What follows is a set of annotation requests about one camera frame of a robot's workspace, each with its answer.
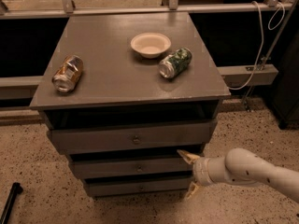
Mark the green soda can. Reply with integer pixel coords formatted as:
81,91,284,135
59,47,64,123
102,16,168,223
159,48,192,79

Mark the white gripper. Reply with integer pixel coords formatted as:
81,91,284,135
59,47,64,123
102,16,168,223
177,149,216,200

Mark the orange soda can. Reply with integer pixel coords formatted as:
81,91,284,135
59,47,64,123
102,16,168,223
51,55,83,92

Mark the grey metal frame rail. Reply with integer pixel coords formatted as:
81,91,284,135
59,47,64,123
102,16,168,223
0,0,299,101

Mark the white paper bowl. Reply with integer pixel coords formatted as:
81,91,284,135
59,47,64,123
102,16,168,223
130,33,171,59

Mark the grey top drawer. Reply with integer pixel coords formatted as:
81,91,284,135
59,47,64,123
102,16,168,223
49,119,217,154

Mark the grey bottom drawer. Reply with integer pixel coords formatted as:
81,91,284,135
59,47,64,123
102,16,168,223
84,175,192,197

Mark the grey drawer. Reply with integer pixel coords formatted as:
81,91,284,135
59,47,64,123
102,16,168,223
49,119,217,154
84,175,192,197
70,154,192,179

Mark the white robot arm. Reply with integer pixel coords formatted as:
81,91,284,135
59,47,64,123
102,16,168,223
177,148,299,203

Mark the grey wooden drawer cabinet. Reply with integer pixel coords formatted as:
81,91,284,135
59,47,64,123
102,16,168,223
30,13,230,185

